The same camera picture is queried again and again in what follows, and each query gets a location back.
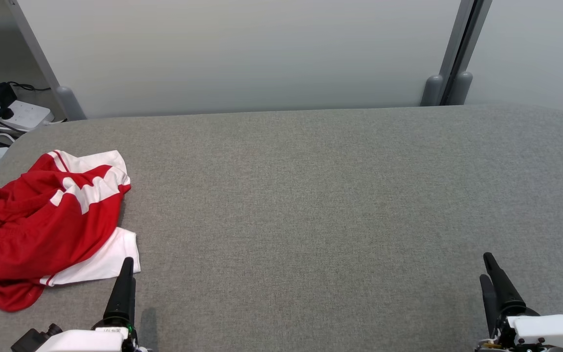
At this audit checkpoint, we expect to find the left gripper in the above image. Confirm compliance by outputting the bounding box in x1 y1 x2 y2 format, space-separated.
36 257 150 352

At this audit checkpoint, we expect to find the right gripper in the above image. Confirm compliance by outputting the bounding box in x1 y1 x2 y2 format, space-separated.
477 252 563 352

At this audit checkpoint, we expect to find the red jersey with white sleeves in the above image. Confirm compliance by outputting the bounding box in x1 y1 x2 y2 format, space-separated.
0 149 141 313

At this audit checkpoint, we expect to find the large white power strip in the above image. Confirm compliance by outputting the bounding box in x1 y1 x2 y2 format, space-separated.
0 97 53 132

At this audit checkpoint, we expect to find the black plug adapter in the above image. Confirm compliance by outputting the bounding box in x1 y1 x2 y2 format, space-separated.
0 82 17 120

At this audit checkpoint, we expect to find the grey partition post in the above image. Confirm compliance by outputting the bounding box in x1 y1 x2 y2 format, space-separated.
420 0 477 107
445 0 493 106
5 0 87 121

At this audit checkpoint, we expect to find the black plug adapter cable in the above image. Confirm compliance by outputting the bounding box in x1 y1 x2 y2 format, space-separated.
10 81 51 92

